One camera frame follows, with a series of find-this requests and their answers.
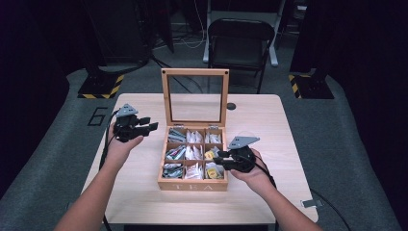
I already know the black floor cable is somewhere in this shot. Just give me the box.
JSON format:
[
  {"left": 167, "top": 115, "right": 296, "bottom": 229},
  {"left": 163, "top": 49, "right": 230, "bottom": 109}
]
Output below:
[
  {"left": 151, "top": 56, "right": 205, "bottom": 94},
  {"left": 153, "top": 59, "right": 194, "bottom": 94}
]

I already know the person's left hand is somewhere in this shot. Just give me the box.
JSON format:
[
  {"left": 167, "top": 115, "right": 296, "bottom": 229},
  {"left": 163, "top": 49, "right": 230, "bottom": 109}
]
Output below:
[{"left": 104, "top": 123, "right": 144, "bottom": 169}]

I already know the black folding chair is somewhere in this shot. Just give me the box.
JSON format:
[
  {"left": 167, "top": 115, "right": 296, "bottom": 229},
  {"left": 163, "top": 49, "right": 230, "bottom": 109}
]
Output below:
[{"left": 207, "top": 17, "right": 276, "bottom": 94}]

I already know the pile of tea bag packets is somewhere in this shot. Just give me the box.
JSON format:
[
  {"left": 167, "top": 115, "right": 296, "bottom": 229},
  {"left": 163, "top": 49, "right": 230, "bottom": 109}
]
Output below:
[{"left": 162, "top": 127, "right": 225, "bottom": 181}]

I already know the black yellow-striped stand base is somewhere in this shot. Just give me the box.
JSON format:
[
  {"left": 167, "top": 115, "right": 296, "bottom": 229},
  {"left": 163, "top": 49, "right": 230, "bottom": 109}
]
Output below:
[
  {"left": 77, "top": 65, "right": 125, "bottom": 100},
  {"left": 288, "top": 71, "right": 335, "bottom": 100}
]

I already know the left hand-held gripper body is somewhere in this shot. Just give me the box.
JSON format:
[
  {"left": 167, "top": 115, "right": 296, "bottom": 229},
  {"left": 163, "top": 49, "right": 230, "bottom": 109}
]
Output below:
[{"left": 113, "top": 103, "right": 145, "bottom": 143}]

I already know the black curtain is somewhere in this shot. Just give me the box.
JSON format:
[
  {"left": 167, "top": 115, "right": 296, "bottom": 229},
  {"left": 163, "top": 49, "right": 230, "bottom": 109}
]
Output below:
[
  {"left": 0, "top": 0, "right": 71, "bottom": 200},
  {"left": 288, "top": 0, "right": 408, "bottom": 225}
]

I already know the wooden tea box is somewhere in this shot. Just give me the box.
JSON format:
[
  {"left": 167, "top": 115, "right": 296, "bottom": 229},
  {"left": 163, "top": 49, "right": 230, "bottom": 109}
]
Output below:
[{"left": 157, "top": 67, "right": 231, "bottom": 193}]

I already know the left hand-held gripper cable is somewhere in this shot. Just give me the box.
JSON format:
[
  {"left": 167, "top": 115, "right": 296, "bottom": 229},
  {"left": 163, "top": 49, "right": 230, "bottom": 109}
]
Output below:
[{"left": 98, "top": 109, "right": 120, "bottom": 231}]

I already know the white floor cable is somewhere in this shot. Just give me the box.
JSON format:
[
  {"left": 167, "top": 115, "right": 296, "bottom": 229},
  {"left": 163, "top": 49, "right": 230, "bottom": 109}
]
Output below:
[{"left": 153, "top": 0, "right": 207, "bottom": 51}]

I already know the right hand-held gripper cable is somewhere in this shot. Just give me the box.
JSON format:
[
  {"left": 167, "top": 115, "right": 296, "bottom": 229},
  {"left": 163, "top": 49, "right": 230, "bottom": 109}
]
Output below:
[{"left": 235, "top": 154, "right": 352, "bottom": 231}]

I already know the hand-held gripper cable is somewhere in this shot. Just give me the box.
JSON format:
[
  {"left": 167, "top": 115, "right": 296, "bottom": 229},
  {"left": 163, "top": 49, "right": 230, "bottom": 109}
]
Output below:
[
  {"left": 98, "top": 109, "right": 120, "bottom": 231},
  {"left": 235, "top": 154, "right": 352, "bottom": 231}
]

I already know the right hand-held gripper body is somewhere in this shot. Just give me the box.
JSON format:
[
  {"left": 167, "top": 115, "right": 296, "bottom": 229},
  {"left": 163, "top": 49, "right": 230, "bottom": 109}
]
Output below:
[{"left": 227, "top": 136, "right": 261, "bottom": 173}]

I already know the person's right hand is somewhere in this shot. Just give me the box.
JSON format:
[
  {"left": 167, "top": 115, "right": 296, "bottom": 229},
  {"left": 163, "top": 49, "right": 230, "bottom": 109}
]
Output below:
[{"left": 230, "top": 147, "right": 277, "bottom": 195}]

